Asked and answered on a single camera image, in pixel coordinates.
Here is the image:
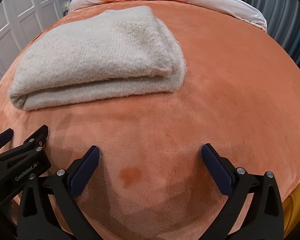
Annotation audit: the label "orange plush blanket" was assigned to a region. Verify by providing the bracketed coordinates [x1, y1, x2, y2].
[0, 1, 300, 239]

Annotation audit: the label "white pillow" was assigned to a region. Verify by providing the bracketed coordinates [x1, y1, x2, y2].
[69, 0, 267, 31]

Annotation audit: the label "mustard yellow garment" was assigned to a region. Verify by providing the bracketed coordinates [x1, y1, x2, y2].
[282, 184, 300, 237]

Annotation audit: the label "white wardrobe doors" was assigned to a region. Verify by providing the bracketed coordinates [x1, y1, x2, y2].
[0, 0, 71, 80]

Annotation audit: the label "cream knitted garment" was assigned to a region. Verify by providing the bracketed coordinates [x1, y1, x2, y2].
[8, 6, 186, 111]

